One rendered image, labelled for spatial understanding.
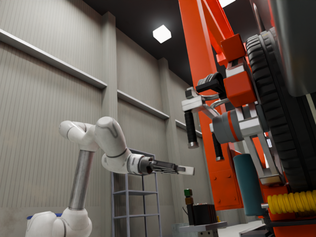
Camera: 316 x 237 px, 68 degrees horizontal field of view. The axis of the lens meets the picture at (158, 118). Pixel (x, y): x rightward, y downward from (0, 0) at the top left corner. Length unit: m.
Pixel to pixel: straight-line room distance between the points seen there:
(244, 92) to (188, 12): 1.53
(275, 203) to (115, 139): 0.63
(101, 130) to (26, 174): 3.78
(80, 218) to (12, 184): 3.04
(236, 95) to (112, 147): 0.56
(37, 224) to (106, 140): 0.74
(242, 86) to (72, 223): 1.29
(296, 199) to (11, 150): 4.34
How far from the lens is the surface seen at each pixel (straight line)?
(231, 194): 1.49
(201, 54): 1.87
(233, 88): 0.75
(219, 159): 1.23
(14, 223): 4.57
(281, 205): 0.87
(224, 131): 1.04
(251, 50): 0.86
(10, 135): 4.74
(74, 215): 1.64
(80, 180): 1.63
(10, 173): 4.61
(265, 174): 0.90
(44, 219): 1.58
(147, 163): 1.03
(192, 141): 0.93
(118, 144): 1.02
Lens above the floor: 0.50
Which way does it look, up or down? 24 degrees up
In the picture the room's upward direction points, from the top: 6 degrees counter-clockwise
